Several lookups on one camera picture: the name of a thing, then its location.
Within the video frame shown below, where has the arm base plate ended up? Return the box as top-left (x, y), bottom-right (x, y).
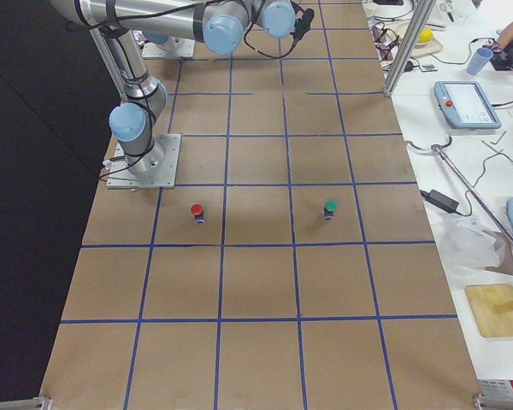
top-left (106, 134), bottom-right (181, 190)
top-left (142, 37), bottom-right (196, 60)

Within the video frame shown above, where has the red push button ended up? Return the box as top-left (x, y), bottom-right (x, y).
top-left (191, 203), bottom-right (205, 224)

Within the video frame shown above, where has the wooden cutting board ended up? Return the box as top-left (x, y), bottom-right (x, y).
top-left (465, 284), bottom-right (513, 338)

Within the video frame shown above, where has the beige tray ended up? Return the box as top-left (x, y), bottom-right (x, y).
top-left (410, 38), bottom-right (443, 58)

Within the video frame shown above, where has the black power adapter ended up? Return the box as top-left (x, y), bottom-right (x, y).
top-left (423, 190), bottom-right (459, 214)

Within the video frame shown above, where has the side aluminium frame post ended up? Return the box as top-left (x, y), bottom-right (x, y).
top-left (383, 0), bottom-right (435, 97)

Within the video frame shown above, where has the yellow lemon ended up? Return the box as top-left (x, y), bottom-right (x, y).
top-left (417, 28), bottom-right (433, 44)

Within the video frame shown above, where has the clear plastic bag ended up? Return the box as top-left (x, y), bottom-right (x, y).
top-left (432, 214), bottom-right (510, 276)

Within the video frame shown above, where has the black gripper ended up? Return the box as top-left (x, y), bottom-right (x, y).
top-left (292, 9), bottom-right (315, 41)

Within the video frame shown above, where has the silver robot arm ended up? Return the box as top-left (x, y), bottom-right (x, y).
top-left (51, 1), bottom-right (315, 189)

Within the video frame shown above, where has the blue plastic cup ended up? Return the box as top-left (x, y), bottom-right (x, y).
top-left (466, 47), bottom-right (494, 75)

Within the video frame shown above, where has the metal rod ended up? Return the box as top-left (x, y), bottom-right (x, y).
top-left (405, 136), bottom-right (513, 261)

